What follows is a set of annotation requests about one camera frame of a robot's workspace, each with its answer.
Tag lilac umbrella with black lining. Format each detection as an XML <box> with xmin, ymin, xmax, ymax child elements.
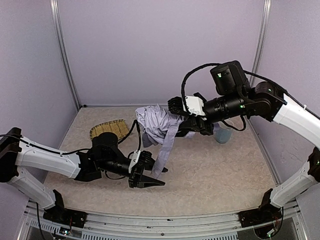
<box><xmin>135</xmin><ymin>105</ymin><xmax>187</xmax><ymax>179</ymax></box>

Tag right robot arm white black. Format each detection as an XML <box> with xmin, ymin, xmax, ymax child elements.
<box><xmin>168</xmin><ymin>60</ymin><xmax>320</xmax><ymax>210</ymax></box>

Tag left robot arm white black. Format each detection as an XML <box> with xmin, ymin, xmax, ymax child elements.
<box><xmin>0</xmin><ymin>127</ymin><xmax>165</xmax><ymax>211</ymax></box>

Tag light blue plastic jug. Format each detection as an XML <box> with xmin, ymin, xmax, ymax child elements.
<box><xmin>213</xmin><ymin>121</ymin><xmax>234</xmax><ymax>144</ymax></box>

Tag woven bamboo tray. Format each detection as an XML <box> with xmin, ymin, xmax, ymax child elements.
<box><xmin>89</xmin><ymin>119</ymin><xmax>129</xmax><ymax>140</ymax></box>

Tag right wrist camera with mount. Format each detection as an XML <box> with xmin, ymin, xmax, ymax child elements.
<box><xmin>167</xmin><ymin>92</ymin><xmax>208</xmax><ymax>118</ymax></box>

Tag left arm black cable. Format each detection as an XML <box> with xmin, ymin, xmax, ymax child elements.
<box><xmin>117</xmin><ymin>119</ymin><xmax>142</xmax><ymax>153</ymax></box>

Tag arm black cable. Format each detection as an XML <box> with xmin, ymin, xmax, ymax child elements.
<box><xmin>180</xmin><ymin>63</ymin><xmax>223</xmax><ymax>111</ymax></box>
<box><xmin>117</xmin><ymin>119</ymin><xmax>142</xmax><ymax>153</ymax></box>

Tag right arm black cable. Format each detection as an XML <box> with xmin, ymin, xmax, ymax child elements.
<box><xmin>180</xmin><ymin>63</ymin><xmax>223</xmax><ymax>111</ymax></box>

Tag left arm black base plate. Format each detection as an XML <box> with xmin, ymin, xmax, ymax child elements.
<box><xmin>43</xmin><ymin>206</ymin><xmax>88</xmax><ymax>229</ymax></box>

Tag aluminium corner post right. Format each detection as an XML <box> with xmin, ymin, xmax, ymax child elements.
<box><xmin>252</xmin><ymin>0</ymin><xmax>272</xmax><ymax>74</ymax></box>

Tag aluminium corner post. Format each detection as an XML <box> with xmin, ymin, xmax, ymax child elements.
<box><xmin>50</xmin><ymin>0</ymin><xmax>82</xmax><ymax>111</ymax></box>
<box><xmin>252</xmin><ymin>0</ymin><xmax>272</xmax><ymax>74</ymax></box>

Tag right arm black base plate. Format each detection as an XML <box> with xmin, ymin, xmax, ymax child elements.
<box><xmin>238</xmin><ymin>208</ymin><xmax>283</xmax><ymax>228</ymax></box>

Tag aluminium front rail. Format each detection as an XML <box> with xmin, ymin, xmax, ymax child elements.
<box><xmin>15</xmin><ymin>200</ymin><xmax>309</xmax><ymax>240</ymax></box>

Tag aluminium corner post left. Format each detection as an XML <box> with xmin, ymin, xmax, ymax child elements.
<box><xmin>50</xmin><ymin>0</ymin><xmax>82</xmax><ymax>111</ymax></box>

